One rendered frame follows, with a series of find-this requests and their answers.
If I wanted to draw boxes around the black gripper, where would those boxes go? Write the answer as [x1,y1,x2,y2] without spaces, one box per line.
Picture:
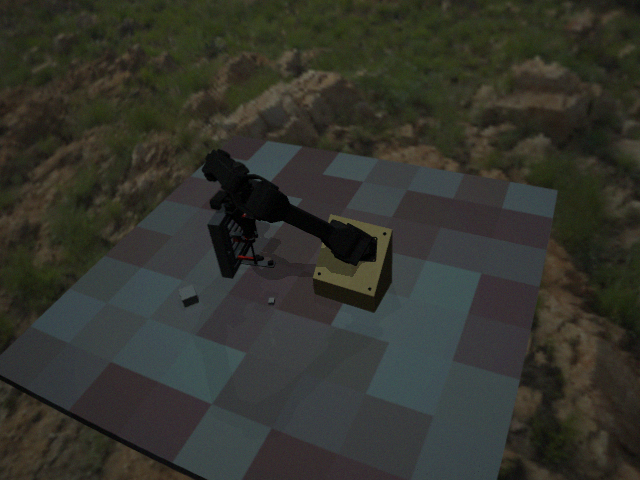
[210,181,256,231]

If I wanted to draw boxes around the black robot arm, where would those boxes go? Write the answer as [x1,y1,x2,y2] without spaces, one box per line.
[202,149,377,266]

